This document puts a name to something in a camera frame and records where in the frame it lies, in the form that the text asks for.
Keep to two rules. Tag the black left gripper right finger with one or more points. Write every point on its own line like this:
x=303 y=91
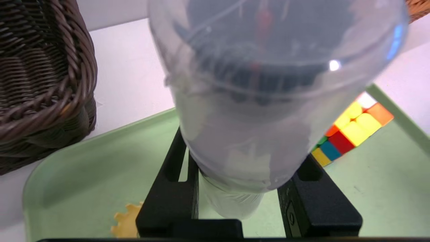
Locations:
x=319 y=208

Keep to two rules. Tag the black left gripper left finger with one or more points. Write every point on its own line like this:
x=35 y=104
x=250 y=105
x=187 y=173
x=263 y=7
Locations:
x=168 y=195

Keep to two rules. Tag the clear plastic tube bottle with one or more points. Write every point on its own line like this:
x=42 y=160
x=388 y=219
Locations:
x=255 y=127

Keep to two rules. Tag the dark brown wicker basket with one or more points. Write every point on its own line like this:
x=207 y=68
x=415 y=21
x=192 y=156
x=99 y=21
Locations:
x=40 y=84

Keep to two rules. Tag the orange wicker basket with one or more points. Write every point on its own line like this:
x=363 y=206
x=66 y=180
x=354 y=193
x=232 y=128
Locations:
x=420 y=8

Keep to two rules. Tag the multicoloured puzzle cube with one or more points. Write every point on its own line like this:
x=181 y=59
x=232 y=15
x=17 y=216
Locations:
x=352 y=131

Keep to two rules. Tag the light green plastic tray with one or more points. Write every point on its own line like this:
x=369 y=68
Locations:
x=84 y=174

